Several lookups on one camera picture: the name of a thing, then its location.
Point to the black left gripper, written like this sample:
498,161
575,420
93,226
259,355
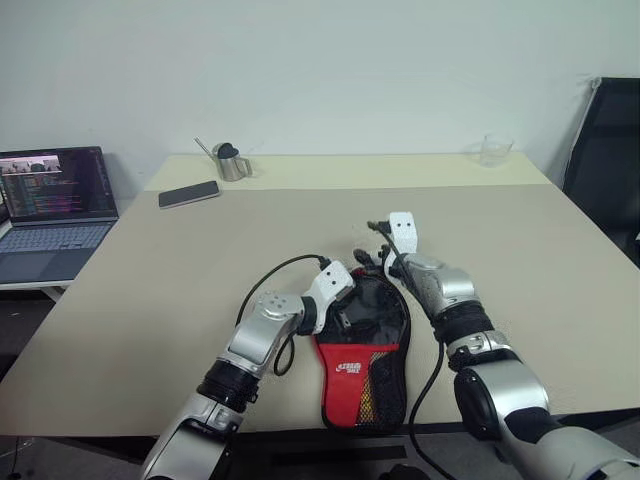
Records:
346,310

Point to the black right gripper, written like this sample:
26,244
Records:
381,256

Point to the black red paddle case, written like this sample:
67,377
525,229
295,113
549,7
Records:
345,370

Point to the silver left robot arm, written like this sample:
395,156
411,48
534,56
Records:
260,340

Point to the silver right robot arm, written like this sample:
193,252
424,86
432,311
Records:
500,380

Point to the stainless steel pitcher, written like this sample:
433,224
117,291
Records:
231,167

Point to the clear glass cup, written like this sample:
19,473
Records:
492,152

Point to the black rounded knob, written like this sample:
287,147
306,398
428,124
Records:
227,149

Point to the black smartphone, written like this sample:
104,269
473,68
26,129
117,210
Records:
190,195

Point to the black office chair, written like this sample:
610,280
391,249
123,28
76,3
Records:
605,165

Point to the white side table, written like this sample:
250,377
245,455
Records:
35,291

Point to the open grey laptop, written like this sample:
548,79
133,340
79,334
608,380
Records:
55,190

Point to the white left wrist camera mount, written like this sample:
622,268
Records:
332,282

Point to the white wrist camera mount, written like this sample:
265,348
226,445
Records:
404,230
332,282

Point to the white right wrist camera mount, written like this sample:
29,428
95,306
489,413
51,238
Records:
404,230

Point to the black table frame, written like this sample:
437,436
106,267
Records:
300,445

